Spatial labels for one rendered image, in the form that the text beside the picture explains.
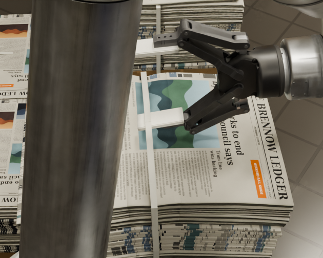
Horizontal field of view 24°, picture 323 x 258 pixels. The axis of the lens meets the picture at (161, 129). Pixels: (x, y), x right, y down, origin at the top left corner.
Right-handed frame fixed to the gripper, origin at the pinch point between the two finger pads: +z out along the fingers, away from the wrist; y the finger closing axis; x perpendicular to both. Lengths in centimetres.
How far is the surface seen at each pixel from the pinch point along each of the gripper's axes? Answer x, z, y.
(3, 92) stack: 75, 41, 66
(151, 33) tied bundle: 50, -2, 31
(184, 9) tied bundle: 50, -10, 25
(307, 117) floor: 117, -57, 133
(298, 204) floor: 76, -45, 133
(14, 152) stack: 53, 37, 67
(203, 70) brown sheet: 50, -13, 43
